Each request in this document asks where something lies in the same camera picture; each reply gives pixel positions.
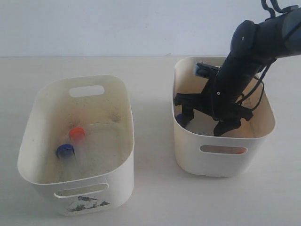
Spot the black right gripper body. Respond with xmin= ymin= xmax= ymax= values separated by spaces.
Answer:
xmin=174 ymin=68 xmax=253 ymax=121

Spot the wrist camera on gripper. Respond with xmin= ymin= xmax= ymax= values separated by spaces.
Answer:
xmin=194 ymin=62 xmax=220 ymax=79

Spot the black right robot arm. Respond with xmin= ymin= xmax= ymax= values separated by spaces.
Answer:
xmin=174 ymin=0 xmax=301 ymax=136

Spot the blue-capped tube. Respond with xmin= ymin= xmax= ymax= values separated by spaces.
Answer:
xmin=56 ymin=144 xmax=80 ymax=181
xmin=175 ymin=113 xmax=189 ymax=128

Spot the white plastic bin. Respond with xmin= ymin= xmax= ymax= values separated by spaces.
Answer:
xmin=172 ymin=55 xmax=275 ymax=177
xmin=17 ymin=75 xmax=135 ymax=216

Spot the black cable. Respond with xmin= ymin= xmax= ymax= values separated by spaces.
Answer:
xmin=235 ymin=0 xmax=297 ymax=111

